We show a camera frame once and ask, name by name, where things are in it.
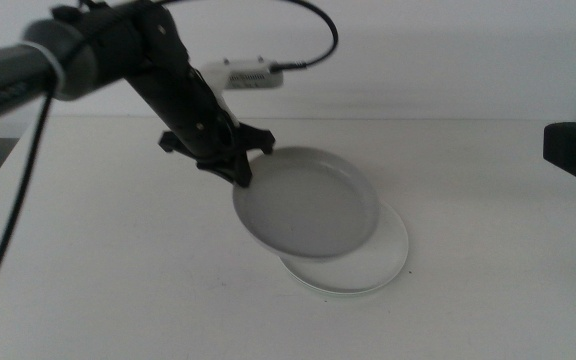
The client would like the grey shallow bowl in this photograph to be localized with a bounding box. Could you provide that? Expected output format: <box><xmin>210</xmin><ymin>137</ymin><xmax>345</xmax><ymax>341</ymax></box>
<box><xmin>231</xmin><ymin>145</ymin><xmax>382</xmax><ymax>261</ymax></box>

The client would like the white shallow bowl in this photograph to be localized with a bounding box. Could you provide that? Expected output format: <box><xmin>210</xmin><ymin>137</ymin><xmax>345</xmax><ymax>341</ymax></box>
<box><xmin>278</xmin><ymin>202</ymin><xmax>410</xmax><ymax>296</ymax></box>

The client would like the pale greenish shallow bowl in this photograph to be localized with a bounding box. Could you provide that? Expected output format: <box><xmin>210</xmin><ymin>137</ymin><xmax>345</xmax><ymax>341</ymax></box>
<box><xmin>292</xmin><ymin>279</ymin><xmax>400</xmax><ymax>300</ymax></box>

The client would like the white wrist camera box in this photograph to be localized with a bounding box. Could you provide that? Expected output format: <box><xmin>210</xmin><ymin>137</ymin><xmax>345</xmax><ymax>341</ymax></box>
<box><xmin>198</xmin><ymin>58</ymin><xmax>285</xmax><ymax>92</ymax></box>

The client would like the black camera cable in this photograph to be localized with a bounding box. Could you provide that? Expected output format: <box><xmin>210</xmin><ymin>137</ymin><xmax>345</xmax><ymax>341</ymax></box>
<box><xmin>152</xmin><ymin>0</ymin><xmax>340</xmax><ymax>71</ymax></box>

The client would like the thin black cable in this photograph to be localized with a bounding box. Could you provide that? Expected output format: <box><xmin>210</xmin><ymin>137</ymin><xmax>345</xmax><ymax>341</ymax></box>
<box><xmin>0</xmin><ymin>89</ymin><xmax>55</xmax><ymax>337</ymax></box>

